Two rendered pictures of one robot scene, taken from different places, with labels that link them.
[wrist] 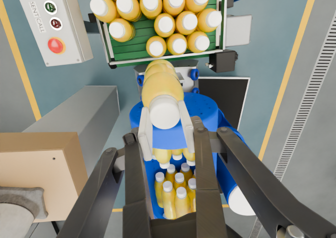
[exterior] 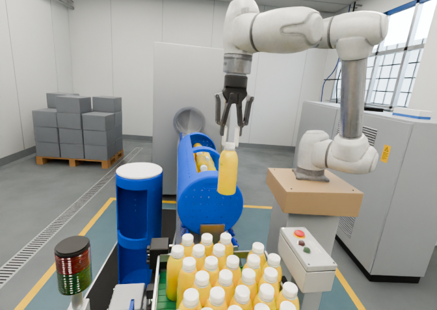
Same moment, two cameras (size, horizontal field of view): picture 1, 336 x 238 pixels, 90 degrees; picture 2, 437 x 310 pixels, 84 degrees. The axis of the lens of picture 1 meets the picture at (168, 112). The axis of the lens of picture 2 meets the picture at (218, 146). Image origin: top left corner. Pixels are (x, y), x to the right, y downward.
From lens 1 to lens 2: 72 cm
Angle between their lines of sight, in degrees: 51
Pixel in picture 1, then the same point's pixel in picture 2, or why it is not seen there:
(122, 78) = not seen: outside the picture
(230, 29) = (137, 297)
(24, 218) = (300, 162)
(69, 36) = (291, 238)
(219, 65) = (165, 241)
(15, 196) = (310, 175)
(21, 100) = not seen: outside the picture
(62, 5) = (298, 251)
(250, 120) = not seen: hidden behind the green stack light
